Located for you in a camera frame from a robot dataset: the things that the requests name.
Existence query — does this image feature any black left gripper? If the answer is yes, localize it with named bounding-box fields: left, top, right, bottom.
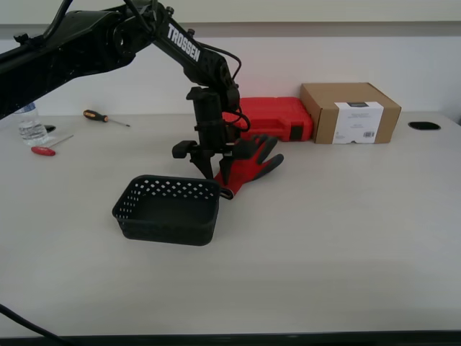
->
left=171, top=94, right=261, bottom=185

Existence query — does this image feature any red and black work glove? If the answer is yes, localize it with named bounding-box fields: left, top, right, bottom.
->
left=212, top=133, right=285, bottom=201

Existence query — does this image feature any black perforated plastic basket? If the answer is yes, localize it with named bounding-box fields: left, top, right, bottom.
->
left=111, top=174, right=222, bottom=247

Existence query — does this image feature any red plastic tool case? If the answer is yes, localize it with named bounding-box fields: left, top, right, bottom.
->
left=222, top=96, right=315, bottom=143

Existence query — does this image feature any orange and black screwdriver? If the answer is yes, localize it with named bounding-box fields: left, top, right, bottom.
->
left=82, top=109, right=132, bottom=128

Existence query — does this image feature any brown cardboard box white label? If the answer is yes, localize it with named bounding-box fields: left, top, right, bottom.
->
left=299, top=81, right=403, bottom=146

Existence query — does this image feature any clear plastic water bottle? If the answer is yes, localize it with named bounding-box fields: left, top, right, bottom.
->
left=13, top=102, right=50, bottom=147

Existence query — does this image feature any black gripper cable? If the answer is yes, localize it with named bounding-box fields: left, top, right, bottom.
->
left=220, top=107, right=251, bottom=134

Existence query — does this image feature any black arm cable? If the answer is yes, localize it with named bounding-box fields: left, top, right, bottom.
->
left=201, top=42, right=242, bottom=86

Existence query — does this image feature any red T-handle hex key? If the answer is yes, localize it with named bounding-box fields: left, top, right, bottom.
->
left=30, top=134, right=75, bottom=157

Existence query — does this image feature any black table cable grommet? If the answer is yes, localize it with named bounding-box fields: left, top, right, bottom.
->
left=408, top=121, right=442, bottom=131

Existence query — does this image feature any black loose cable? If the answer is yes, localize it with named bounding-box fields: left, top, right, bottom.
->
left=0, top=303, right=68, bottom=344

